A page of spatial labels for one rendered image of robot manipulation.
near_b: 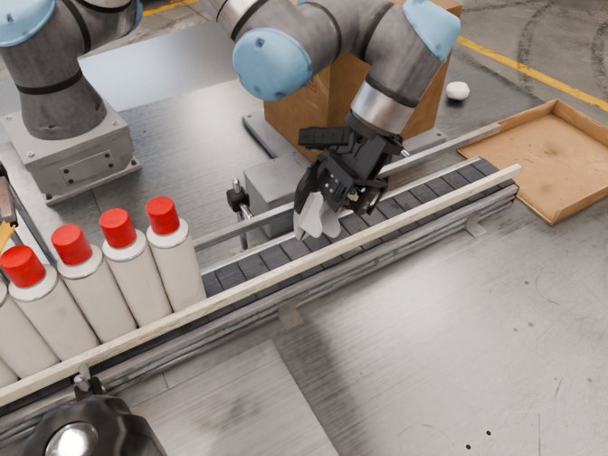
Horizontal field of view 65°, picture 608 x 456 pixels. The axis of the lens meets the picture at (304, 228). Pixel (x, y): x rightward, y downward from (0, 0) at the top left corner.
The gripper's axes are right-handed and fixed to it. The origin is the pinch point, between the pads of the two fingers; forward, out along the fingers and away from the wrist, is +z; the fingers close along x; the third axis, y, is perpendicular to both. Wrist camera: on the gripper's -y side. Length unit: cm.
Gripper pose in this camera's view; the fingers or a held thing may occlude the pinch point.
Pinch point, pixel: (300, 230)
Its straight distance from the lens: 72.9
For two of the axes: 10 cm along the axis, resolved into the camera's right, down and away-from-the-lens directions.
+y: 4.9, 6.3, -6.0
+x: 7.5, 0.3, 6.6
